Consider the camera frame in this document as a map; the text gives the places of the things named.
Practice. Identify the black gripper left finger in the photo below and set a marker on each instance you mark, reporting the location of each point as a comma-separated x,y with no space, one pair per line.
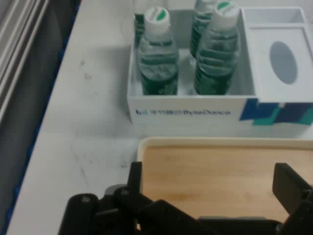
133,195

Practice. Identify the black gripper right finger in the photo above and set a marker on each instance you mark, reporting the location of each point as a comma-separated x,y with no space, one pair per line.
292,186

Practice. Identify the wooden tray with cream rim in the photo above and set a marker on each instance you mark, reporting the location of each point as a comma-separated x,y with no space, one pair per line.
210,178

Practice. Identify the white organizer box with logo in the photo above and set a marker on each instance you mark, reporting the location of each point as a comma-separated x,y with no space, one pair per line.
190,107

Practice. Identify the white tissue box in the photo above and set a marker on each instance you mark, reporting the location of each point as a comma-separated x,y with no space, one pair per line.
281,66

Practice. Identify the green label water bottle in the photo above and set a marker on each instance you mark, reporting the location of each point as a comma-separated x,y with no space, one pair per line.
159,61
139,24
216,56
199,27

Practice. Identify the grey aluminium frame rail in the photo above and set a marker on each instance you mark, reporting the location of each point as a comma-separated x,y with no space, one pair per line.
17,44

